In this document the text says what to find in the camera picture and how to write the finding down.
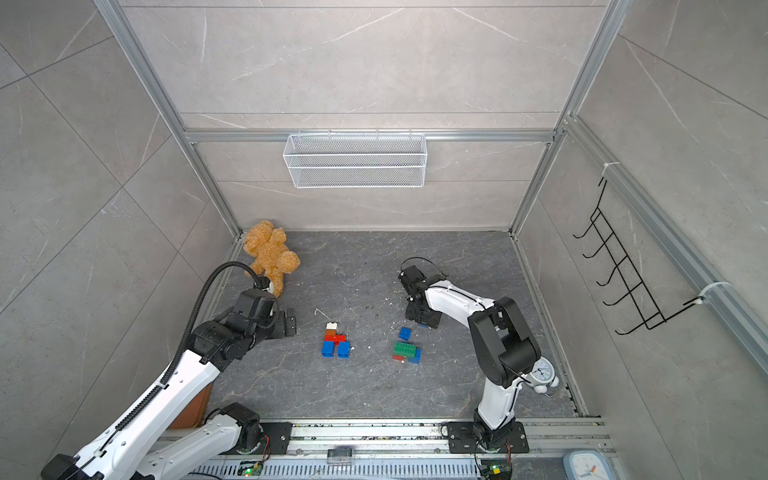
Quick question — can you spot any green lego brick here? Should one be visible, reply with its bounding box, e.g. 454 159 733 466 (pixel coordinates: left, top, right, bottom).
393 342 418 359

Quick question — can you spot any white alarm clock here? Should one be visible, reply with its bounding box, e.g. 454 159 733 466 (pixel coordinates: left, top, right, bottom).
526 357 560 395

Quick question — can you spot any white wire mesh basket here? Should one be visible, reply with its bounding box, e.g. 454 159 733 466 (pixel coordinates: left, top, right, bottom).
283 132 428 189

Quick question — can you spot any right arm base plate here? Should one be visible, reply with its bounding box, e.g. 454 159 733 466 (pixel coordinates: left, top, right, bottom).
441 421 530 454

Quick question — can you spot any aluminium front rail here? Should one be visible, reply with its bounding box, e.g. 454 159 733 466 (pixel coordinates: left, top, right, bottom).
179 418 616 480

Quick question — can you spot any black wall hook rack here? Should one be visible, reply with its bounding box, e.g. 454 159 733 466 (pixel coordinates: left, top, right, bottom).
572 178 705 336

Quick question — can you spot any blue lego brick bottom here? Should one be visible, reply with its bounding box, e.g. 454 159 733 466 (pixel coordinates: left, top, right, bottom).
337 341 351 359

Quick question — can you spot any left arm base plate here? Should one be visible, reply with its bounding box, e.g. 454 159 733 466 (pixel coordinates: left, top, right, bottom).
235 422 293 456

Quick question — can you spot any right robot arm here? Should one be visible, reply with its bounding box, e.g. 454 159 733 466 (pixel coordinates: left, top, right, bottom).
398 265 559 454

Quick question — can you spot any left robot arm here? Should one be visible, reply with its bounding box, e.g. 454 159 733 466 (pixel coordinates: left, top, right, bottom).
40 261 295 479

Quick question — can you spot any blue-rimmed clock on rail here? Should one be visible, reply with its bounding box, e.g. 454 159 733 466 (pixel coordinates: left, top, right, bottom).
563 450 616 480

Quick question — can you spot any brown block at left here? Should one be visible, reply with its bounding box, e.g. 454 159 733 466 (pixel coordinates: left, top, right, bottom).
168 383 213 430

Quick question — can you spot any brown teddy bear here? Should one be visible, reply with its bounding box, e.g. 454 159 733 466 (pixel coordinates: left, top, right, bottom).
243 220 301 297

